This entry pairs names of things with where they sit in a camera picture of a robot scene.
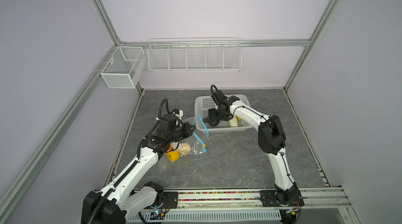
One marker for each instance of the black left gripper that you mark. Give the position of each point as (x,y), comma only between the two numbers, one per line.
(187,133)

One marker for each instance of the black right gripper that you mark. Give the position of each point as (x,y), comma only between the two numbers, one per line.
(211,115)

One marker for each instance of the yellow lemon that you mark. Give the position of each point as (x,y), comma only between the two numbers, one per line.
(173,156)

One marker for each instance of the white perforated plastic basket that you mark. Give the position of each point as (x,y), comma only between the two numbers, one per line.
(204,103)

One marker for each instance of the clear zip top bag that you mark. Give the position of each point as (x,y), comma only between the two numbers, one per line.
(197,142)

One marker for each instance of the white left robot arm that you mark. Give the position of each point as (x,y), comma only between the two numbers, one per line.
(132,173)

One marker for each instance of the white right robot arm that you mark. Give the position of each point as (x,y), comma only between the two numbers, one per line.
(271,140)

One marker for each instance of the dark round fruit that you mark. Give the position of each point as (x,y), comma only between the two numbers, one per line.
(214,122)

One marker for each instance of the small white mesh basket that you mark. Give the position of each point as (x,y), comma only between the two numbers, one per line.
(124,67)

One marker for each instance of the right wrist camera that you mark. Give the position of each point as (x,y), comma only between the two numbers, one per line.
(221,99)

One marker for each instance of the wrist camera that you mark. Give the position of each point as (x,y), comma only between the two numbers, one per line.
(170,123)
(221,99)

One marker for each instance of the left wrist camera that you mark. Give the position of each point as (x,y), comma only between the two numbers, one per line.
(170,123)

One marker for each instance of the long white wire shelf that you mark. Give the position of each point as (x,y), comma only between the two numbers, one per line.
(194,54)

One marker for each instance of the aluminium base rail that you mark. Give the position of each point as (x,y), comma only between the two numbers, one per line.
(249,199)

